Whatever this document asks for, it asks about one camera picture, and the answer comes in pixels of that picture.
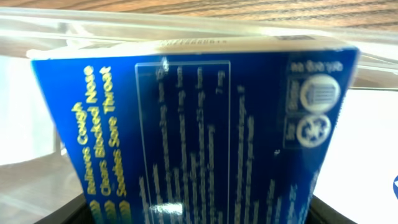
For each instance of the white medicine box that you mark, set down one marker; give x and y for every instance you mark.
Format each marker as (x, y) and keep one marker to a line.
(359, 175)

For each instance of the blue medicine box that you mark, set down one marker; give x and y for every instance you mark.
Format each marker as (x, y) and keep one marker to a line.
(222, 130)

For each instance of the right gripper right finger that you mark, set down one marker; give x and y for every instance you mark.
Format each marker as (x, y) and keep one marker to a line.
(321, 213)

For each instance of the clear plastic container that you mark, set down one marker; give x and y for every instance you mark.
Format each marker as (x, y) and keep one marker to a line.
(47, 29)

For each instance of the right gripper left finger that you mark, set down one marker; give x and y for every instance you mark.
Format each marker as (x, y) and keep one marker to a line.
(74, 212)

